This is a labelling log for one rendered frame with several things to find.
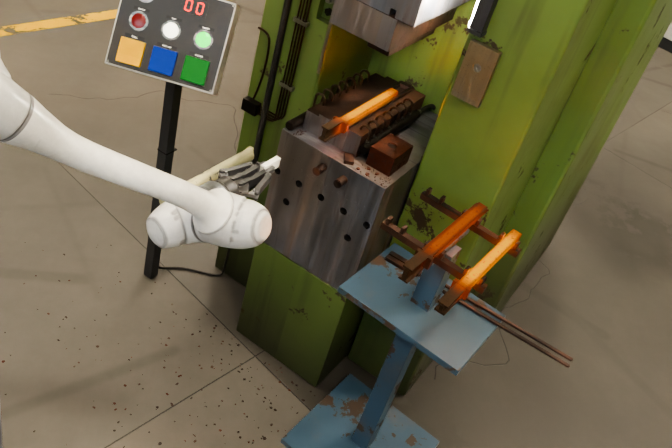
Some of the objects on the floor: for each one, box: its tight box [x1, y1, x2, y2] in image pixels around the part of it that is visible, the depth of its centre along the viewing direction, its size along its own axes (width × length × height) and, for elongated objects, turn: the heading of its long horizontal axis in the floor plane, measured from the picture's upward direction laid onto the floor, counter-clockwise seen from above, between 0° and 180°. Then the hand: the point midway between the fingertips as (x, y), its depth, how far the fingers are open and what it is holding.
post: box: [144, 81, 182, 279], centre depth 256 cm, size 4×4×108 cm
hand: (269, 165), depth 191 cm, fingers closed
